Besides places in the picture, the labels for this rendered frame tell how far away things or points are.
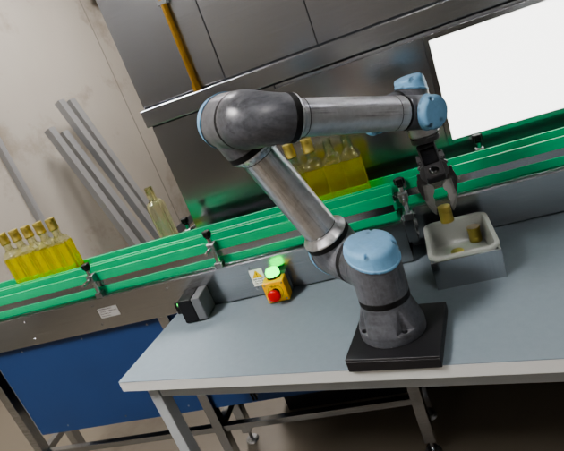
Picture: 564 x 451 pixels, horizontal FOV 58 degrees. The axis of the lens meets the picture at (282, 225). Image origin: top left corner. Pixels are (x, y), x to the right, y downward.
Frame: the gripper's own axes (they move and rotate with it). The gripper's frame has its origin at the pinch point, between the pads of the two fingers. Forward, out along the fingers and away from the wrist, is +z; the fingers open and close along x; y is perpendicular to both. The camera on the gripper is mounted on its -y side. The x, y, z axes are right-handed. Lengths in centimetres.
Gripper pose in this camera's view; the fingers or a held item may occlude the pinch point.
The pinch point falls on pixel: (444, 208)
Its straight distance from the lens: 141.0
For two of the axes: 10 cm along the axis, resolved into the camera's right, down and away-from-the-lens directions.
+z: 3.5, 8.8, 3.3
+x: -9.2, 2.6, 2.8
